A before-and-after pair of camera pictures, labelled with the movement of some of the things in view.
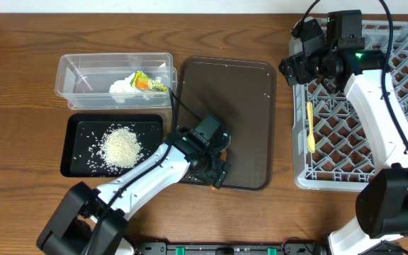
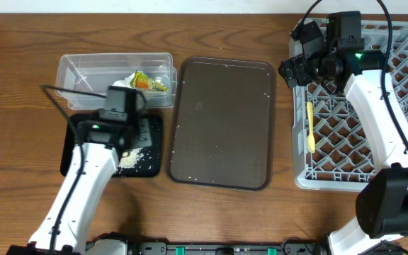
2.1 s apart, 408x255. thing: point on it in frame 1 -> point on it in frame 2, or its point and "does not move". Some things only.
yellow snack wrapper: (140, 80) does not move
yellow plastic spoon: (311, 142) does not move
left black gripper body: (216, 170) -> (143, 135)
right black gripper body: (306, 69) does not move
